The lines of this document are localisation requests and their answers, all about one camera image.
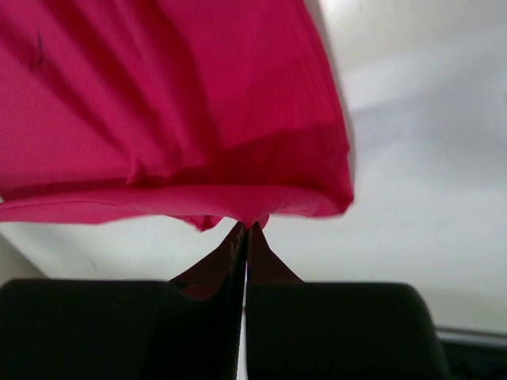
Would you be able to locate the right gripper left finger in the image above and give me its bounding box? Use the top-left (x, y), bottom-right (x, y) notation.
top-left (1, 224), bottom-right (246, 379)

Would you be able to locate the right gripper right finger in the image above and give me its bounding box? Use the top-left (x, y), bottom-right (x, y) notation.
top-left (246, 225), bottom-right (451, 379)

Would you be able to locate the pink t-shirt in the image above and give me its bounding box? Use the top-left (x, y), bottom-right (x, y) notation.
top-left (1, 1), bottom-right (354, 230)

